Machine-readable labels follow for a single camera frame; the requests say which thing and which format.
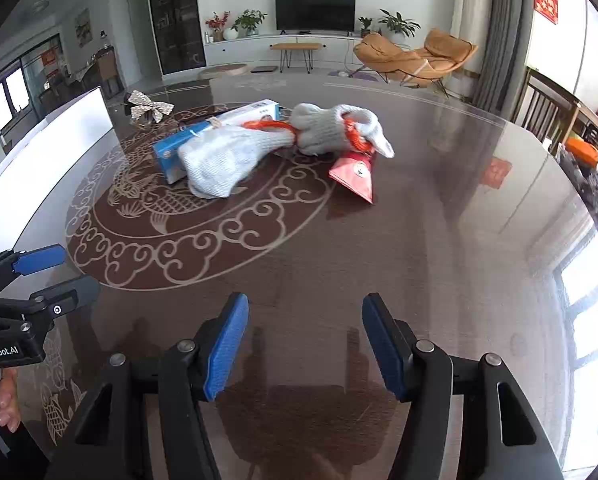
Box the red wall hanging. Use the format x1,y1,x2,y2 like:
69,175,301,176
533,0,560,26

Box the grey curtain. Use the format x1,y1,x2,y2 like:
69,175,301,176
471,0,538,112

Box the silver bow hair clip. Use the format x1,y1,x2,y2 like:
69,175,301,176
128,89,175,124

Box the round floor cushion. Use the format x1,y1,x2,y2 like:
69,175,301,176
198,63,250,80

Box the white television cabinet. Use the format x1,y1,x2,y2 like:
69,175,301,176
203,33,380,69

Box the white storage container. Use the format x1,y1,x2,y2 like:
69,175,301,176
0,86,118,262

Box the white medicine box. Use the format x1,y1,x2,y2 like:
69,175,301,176
210,99,281,129

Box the wooden chair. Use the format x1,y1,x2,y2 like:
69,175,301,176
511,67,580,147

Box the wall picture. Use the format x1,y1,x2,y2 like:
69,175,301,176
73,8,94,49

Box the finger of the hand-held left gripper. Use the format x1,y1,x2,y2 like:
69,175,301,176
0,275,101,331
0,244,67,295

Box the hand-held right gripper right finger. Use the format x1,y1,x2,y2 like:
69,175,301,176
362,292,564,480

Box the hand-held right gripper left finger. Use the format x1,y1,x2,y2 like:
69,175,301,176
44,291,250,480

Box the wooden bench black legs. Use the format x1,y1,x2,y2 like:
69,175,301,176
270,42,324,74

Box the person's left hand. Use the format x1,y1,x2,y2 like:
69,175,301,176
0,367,22,434

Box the white knit glove orange cuff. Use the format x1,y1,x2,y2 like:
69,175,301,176
177,120,300,199
291,103,360,157
346,105,396,159

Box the orange box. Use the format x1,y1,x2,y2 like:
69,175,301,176
564,137,598,167

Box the orange lounge chair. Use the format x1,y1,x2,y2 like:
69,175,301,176
353,28,479,97

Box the bushy green potted plant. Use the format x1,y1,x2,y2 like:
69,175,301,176
231,8,268,37

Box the cream patterned curtain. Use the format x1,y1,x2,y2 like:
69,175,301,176
451,0,495,97

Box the blue medicine box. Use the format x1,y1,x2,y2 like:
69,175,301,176
152,120,220,185

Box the black television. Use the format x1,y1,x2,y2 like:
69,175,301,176
274,0,358,34

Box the red flower plant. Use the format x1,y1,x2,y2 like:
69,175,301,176
205,11,232,43

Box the broad-leaf potted plant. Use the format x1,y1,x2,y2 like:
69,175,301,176
378,8,422,44

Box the dark glass display cabinet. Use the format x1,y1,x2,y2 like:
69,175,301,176
146,0,208,75

